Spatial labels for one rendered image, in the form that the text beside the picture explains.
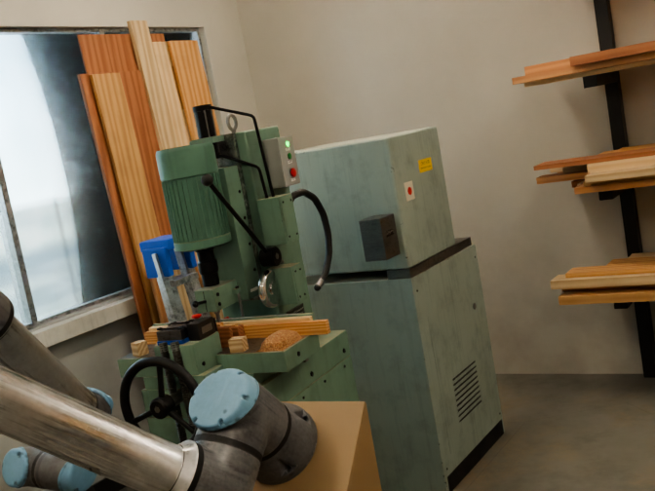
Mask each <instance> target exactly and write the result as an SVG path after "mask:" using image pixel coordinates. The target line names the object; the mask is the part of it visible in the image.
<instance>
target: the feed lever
mask: <svg viewBox="0 0 655 491"><path fill-rule="evenodd" d="M201 182H202V184H203V185H204V186H210V188H211V189H212V190H213V191H214V193H215V194H216V196H217V197H218V198H219V199H220V200H221V201H222V202H223V204H224V205H225V206H226V207H227V208H228V210H229V211H230V212H231V213H232V214H233V216H234V217H235V218H236V219H237V220H238V222H239V223H240V224H241V225H242V226H243V228H244V229H245V230H246V231H247V233H248V234H249V235H250V236H251V238H252V239H253V240H254V241H255V242H256V244H257V245H258V246H259V247H260V248H261V250H260V252H259V261H260V264H261V265H262V266H263V267H271V266H278V265H280V264H284V260H283V259H282V254H281V252H280V250H279V249H278V248H277V247H276V246H273V247H265V246H264V245H263V244H262V242H261V241H260V240H259V239H258V238H257V236H256V235H255V234H254V233H253V231H252V230H251V229H250V228H249V226H248V225H247V224H246V223H245V221H244V220H243V219H242V218H241V217H240V215H239V214H238V213H237V212H236V210H234V209H233V208H232V207H231V205H230V204H229V203H228V202H227V201H226V199H225V198H224V197H223V196H222V194H221V193H220V192H219V191H218V190H217V188H216V187H215V186H214V185H213V178H212V176H211V175H209V174H204V175H203V176H202V178H201Z"/></svg>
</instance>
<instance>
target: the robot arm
mask: <svg viewBox="0 0 655 491"><path fill-rule="evenodd" d="M113 405H114V402H113V400H112V398H111V397H110V396H108V395H107V394H106V393H104V392H102V391H100V390H98V389H94V388H89V387H85V386H84V385H83V384H82V383H81V382H80V381H79V380H78V379H77V378H76V377H75V376H74V375H73V374H72V373H71V372H70V371H69V370H68V369H67V368H66V367H65V366H64V365H63V364H62V363H61V362H60V361H59V360H58V359H57V358H56V357H55V356H54V355H53V354H52V353H51V352H50V351H49V350H48V349H47V348H46V347H45V346H44V345H43V344H42V343H41V342H40V341H39V340H38V339H37V338H36V337H35V336H34V335H33V334H32V333H31V332H30V331H29V330H28V329H27V328H26V327H25V326H24V325H23V324H22V323H21V322H20V321H19V320H18V319H17V318H16V317H15V308H14V305H13V303H12V301H11V300H10V299H9V298H8V297H7V296H6V295H5V294H4V293H3V292H2V291H1V290H0V434H3V435H5V436H8V437H10V438H12V439H15V440H17V441H20V442H22V443H24V444H27V445H29V446H32V447H18V448H14V449H11V450H10V451H9V452H8V453H7V454H6V456H5V457H4V460H3V463H2V475H3V478H4V480H5V482H6V483H7V485H9V486H10V487H13V488H22V487H35V488H41V489H48V490H54V491H95V489H94V487H93V485H92V484H93V483H94V481H95V479H96V475H97V474H99V475H101V476H104V477H106V478H109V479H111V480H113V481H116V482H118V483H121V484H123V485H125V486H128V487H130V488H133V489H134V490H136V491H253V487H254V485H255V481H256V480H258V481H259V482H261V483H264V484H269V485H277V484H282V483H285V482H288V481H290V480H292V479H293V478H295V477H296V476H298V475H299V474H300V473H301V472H302V471H303V470H304V469H305V468H306V467H307V465H308V464H309V462H310V461H311V459H312V457H313V455H314V452H315V449H316V445H317V438H318V434H317V428H316V424H315V422H314V420H313V418H312V417H311V416H310V415H309V413H307V412H306V411H305V410H304V409H303V408H301V407H300V406H298V405H295V404H292V403H286V402H281V401H279V400H278V399H277V398H276V397H274V396H273V395H272V394H271V393H270V392H269V391H267V390H266V389H265V388H264V387H263V386H261V385H260V384H259V383H258V382H257V381H256V380H255V379H254V378H253V377H252V376H250V375H248V374H247V373H245V372H244V371H242V370H239V369H235V368H226V369H222V370H218V371H217V372H216V373H213V374H211V375H210V376H208V377H207V378H206V379H204V380H203V381H202V382H201V383H200V384H199V386H198V387H197V388H196V390H195V391H194V396H193V397H191V399H190V403H189V415H190V418H191V420H192V422H193V424H194V425H195V426H196V427H197V428H198V430H197V432H196V434H195V437H194V440H185V441H183V442H181V443H179V444H175V443H173V442H170V441H168V440H166V439H164V438H162V437H159V436H157V435H155V434H153V433H150V432H148V431H146V430H144V429H142V428H139V427H137V426H135V425H133V424H131V423H128V422H126V421H124V420H122V419H119V418H117V417H115V416H113V415H111V414H112V409H113Z"/></svg>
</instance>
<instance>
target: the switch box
mask: <svg viewBox="0 0 655 491"><path fill-rule="evenodd" d="M286 141H288V142H289V147H286ZM262 144H263V149H264V154H265V158H266V163H267V167H268V170H269V174H270V178H271V182H272V186H273V189H276V188H283V187H288V186H291V185H294V184H297V183H300V178H299V173H298V167H297V162H296V157H295V152H294V146H293V141H292V136H291V135H288V136H282V137H276V138H271V139H266V140H262ZM286 148H289V149H290V150H289V151H286ZM288 152H290V153H291V159H290V160H289V159H288ZM291 160H292V163H291V164H289V163H288V161H291ZM292 168H295V170H296V177H295V181H291V179H292V178H294V177H292V176H291V174H290V170H291V169H292Z"/></svg>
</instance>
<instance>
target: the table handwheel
mask: <svg viewBox="0 0 655 491"><path fill-rule="evenodd" d="M150 366H156V368H157V378H158V395H159V396H158V397H156V398H154V399H153V400H151V402H150V405H149V407H150V410H148V411H147V412H145V413H143V414H141V415H139V416H137V417H135V416H134V413H133V412H132V408H131V403H130V389H131V384H132V381H133V380H134V378H135V376H136V375H137V374H138V372H139V371H140V370H142V369H144V368H146V367H150ZM163 368H166V369H168V370H169V371H171V372H173V373H174V374H175V375H177V376H178V377H179V378H180V379H181V380H182V381H183V382H184V384H185V385H186V386H187V388H188V389H189V391H190V395H191V396H194V391H195V390H196V388H197V387H198V386H199V385H198V383H197V382H196V380H195V379H194V377H193V376H192V375H191V374H190V373H189V372H188V371H187V370H186V369H185V368H184V367H183V366H181V365H180V364H178V363H177V362H175V361H173V360H171V359H167V358H163V357H147V358H143V359H140V360H138V361H136V362H135V363H134V364H132V365H131V366H130V368H129V369H128V370H127V372H126V373H125V375H124V377H123V380H122V383H121V387H120V405H121V410H122V413H123V417H124V419H125V421H126V422H128V423H131V424H133V425H135V426H137V427H139V428H140V426H139V424H138V422H140V421H142V420H144V419H146V418H148V417H150V416H152V415H153V416H154V417H155V418H157V419H164V418H166V417H168V416H170V417H172V418H173V419H174V420H176V421H177V422H178V423H179V424H180V425H181V426H182V427H184V428H185V429H186V430H187V431H189V432H190V433H191V434H192V436H191V437H190V438H189V439H188V440H194V437H195V434H196V432H197V430H198V428H197V427H196V428H194V427H192V426H191V425H190V424H188V423H187V422H186V421H184V420H183V419H182V418H181V417H180V416H178V415H177V414H176V413H175V412H174V411H175V407H176V406H177V405H179V404H180V403H182V402H184V400H183V395H182V393H181V389H179V390H177V392H176V393H173V394H171V395H166V394H165V389H164V378H163Z"/></svg>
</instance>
